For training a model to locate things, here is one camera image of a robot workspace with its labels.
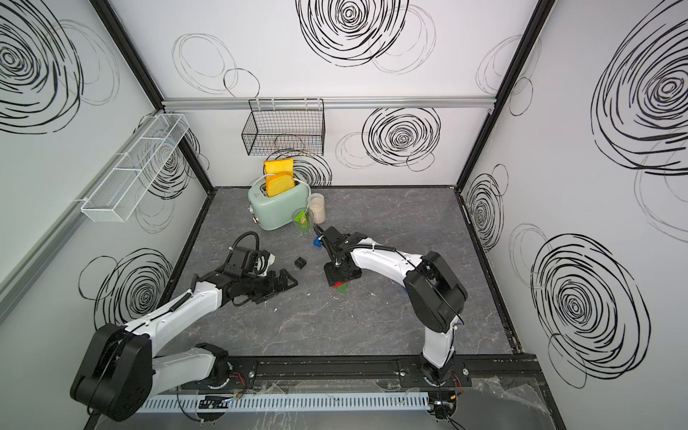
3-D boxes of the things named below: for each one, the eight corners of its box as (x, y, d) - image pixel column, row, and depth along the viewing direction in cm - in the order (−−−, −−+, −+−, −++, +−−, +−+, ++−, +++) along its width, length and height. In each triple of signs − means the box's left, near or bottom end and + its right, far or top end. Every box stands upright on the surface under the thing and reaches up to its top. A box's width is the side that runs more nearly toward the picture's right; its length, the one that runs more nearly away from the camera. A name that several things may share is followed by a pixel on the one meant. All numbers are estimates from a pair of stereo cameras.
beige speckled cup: (315, 226, 109) (312, 206, 100) (310, 214, 113) (307, 195, 104) (328, 221, 111) (327, 202, 102) (323, 210, 115) (321, 191, 106)
